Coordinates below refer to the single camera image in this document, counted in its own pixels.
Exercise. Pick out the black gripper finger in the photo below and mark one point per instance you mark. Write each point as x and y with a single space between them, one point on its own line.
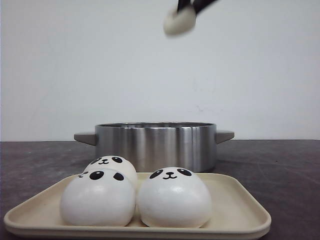
200 5
182 4

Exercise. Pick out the panda bun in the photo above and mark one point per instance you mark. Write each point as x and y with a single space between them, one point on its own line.
174 197
179 22
98 198
117 163

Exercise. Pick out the stainless steel steamer pot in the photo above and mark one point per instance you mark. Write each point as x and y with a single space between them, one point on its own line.
154 145

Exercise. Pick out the beige rectangular tray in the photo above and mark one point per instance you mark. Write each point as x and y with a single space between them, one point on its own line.
236 215

